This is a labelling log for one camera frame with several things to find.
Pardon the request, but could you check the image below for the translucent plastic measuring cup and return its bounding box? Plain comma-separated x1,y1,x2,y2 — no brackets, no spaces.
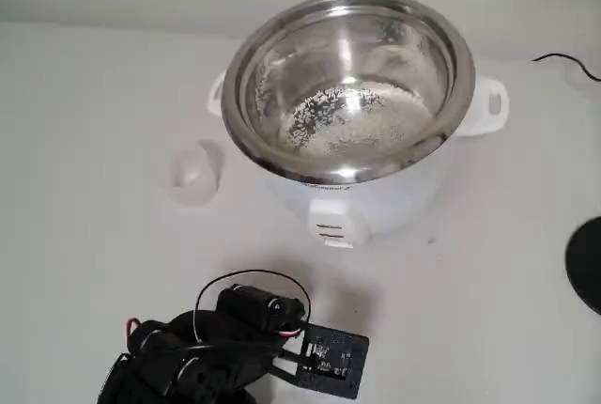
159,139,225,208

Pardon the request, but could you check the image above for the black looped motor wire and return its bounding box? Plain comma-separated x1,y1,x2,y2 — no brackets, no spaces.
194,270,314,344

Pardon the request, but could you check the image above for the black round object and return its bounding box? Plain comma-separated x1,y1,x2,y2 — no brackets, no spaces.
565,216,601,316

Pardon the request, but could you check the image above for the stainless steel inner pot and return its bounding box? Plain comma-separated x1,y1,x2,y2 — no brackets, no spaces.
237,0,459,162

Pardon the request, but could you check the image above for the black cable near wall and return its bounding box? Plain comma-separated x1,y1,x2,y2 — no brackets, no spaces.
532,52,601,82

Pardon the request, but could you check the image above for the white electric rice cooker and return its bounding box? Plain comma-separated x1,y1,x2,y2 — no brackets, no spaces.
207,0,511,249

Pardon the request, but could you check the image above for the white uncooked rice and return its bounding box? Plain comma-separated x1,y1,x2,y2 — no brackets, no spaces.
279,84,433,159

